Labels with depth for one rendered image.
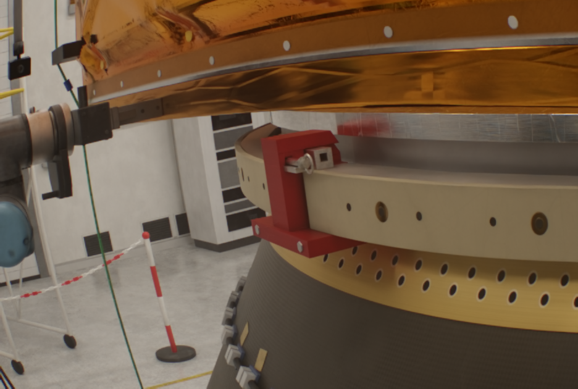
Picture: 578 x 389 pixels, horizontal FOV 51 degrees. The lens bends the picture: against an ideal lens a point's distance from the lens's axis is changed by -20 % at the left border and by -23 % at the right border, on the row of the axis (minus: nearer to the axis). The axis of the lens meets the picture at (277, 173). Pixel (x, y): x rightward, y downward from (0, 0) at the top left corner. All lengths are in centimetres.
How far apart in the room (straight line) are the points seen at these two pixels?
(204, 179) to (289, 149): 734
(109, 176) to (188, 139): 103
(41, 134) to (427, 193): 58
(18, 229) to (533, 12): 58
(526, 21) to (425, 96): 15
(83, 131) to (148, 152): 760
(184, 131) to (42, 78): 195
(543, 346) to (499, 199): 12
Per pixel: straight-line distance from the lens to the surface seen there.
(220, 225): 801
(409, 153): 57
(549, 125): 45
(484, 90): 55
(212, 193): 794
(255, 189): 75
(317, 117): 67
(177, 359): 488
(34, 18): 810
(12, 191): 92
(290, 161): 60
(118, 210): 838
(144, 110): 100
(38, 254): 797
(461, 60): 56
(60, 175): 94
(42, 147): 93
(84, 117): 92
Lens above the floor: 179
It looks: 8 degrees down
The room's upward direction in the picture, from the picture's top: 8 degrees counter-clockwise
